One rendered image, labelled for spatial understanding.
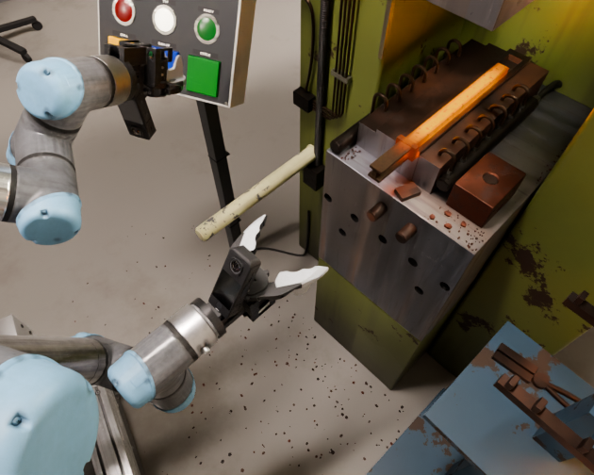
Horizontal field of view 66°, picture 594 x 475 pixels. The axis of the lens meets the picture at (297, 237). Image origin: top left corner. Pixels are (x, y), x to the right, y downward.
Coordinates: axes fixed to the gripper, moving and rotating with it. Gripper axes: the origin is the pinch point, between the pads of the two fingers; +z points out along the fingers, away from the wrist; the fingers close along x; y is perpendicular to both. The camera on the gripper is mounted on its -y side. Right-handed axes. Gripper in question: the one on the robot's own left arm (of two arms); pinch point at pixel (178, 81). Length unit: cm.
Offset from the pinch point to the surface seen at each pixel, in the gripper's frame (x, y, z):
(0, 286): 94, -104, 32
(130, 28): 18.4, 6.2, 10.4
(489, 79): -59, 10, 28
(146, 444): 8, -119, 5
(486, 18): -52, 21, -10
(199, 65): 0.8, 2.1, 9.6
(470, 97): -56, 7, 21
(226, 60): -5.1, 4.3, 10.4
